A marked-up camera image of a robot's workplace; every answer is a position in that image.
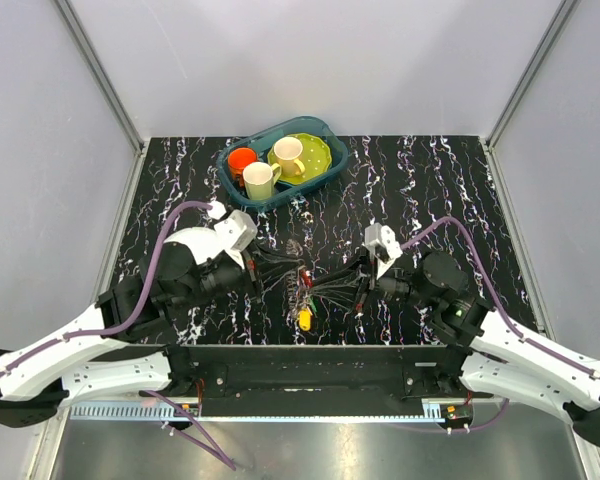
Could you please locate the purple cable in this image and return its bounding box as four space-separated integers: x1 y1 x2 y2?
0 200 241 471
399 215 600 435

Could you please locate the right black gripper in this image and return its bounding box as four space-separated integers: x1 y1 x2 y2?
309 246 437 313

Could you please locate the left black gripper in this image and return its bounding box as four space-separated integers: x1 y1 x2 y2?
173 239 302 314

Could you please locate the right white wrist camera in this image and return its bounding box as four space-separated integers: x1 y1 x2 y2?
364 223 402 279

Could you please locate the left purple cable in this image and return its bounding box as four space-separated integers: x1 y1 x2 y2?
0 200 241 471

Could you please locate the cream mug on plate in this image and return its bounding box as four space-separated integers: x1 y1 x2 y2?
268 136 306 177

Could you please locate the red key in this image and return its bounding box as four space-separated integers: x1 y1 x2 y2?
301 270 313 288

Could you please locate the cream mug front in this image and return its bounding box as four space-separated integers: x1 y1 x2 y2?
242 162 282 201

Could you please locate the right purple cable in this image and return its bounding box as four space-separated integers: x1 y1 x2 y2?
399 215 600 435

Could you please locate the yellow key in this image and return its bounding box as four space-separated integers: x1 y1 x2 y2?
297 309 313 332

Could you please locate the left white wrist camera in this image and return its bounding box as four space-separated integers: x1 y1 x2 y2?
207 201 257 270

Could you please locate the teal plastic tray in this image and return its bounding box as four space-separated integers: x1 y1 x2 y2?
216 116 349 212

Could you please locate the orange mug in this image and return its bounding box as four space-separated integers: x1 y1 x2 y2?
227 147 258 188

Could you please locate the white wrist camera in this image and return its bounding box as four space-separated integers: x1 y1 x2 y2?
364 223 402 279
207 201 257 270

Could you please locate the black base bar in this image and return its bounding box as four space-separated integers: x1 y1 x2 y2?
79 342 496 420

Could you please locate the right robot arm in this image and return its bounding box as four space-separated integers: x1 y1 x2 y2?
310 250 600 448

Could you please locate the white round plate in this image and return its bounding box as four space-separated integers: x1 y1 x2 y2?
165 227 223 265

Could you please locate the metal keyring disc with rings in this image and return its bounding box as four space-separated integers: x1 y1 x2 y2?
285 239 315 320

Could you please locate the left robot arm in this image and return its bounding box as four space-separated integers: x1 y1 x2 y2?
0 228 304 428

